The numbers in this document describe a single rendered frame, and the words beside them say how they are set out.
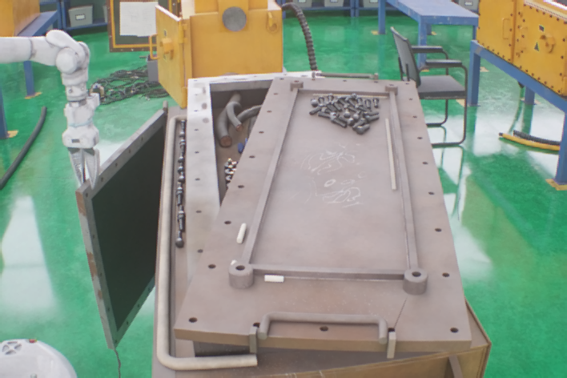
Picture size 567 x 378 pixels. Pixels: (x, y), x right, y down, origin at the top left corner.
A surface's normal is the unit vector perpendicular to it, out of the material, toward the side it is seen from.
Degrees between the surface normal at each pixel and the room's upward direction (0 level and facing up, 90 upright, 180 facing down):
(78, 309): 0
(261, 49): 90
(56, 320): 0
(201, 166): 0
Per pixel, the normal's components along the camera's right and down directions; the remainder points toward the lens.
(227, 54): 0.16, 0.44
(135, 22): -0.16, 0.44
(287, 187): -0.01, -0.90
